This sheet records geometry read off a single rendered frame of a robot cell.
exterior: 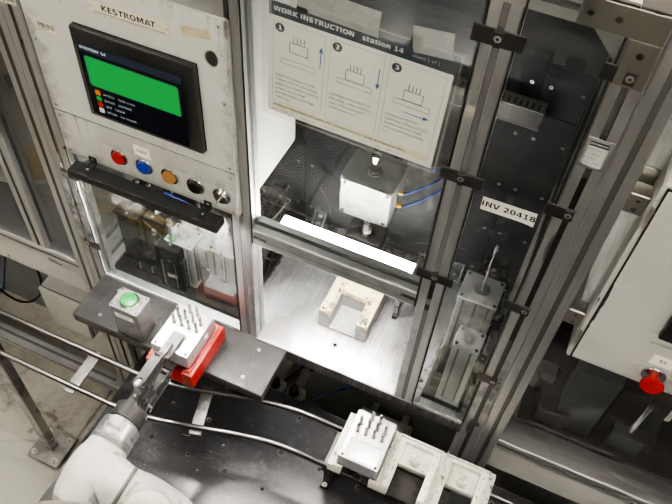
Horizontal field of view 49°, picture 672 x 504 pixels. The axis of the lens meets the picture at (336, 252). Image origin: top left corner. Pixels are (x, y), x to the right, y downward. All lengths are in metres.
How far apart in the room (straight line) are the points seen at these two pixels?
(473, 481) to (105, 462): 0.82
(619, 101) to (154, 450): 1.44
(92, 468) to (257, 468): 0.50
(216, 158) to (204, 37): 0.27
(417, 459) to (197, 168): 0.83
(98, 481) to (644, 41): 1.26
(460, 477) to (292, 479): 0.44
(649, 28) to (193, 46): 0.69
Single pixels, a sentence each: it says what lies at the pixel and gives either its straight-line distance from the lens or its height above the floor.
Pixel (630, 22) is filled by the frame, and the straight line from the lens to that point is 0.99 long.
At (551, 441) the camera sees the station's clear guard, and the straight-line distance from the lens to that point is 1.80.
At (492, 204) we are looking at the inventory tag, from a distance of 1.22.
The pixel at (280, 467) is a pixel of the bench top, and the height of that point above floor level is 0.68.
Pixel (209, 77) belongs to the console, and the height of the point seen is 1.71.
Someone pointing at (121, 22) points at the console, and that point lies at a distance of 1.34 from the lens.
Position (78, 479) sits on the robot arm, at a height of 1.04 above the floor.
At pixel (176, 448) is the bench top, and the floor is 0.68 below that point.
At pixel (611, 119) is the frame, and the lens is 1.08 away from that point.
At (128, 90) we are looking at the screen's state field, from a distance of 1.40.
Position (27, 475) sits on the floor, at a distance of 2.85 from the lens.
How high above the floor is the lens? 2.51
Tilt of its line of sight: 51 degrees down
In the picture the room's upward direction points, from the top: 5 degrees clockwise
